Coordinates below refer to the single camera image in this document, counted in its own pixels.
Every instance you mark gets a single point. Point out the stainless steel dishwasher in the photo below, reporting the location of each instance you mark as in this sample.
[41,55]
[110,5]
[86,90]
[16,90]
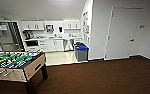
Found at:
[68,45]

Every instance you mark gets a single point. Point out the foosball gaming table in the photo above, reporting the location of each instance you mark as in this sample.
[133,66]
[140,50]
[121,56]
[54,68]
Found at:
[31,66]

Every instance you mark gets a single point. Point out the blue lid recycling bin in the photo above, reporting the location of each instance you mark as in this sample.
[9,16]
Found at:
[81,53]

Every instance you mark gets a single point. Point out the white wide drawer stack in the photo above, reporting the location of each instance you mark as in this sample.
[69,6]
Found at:
[42,45]

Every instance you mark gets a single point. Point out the black built-in microwave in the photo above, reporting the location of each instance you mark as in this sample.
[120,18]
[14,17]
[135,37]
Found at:
[31,43]

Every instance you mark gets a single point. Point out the white door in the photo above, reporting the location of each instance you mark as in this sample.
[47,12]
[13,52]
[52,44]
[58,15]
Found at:
[121,33]

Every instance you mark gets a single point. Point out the stainless steel refrigerator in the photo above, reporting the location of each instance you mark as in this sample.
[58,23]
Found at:
[7,36]

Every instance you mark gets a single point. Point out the white wall cabinet, two doors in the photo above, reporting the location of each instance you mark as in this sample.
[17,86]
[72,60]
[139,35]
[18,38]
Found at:
[32,25]

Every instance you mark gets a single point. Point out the small wall sign by door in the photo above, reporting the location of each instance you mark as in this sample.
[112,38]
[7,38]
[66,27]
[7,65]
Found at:
[142,26]

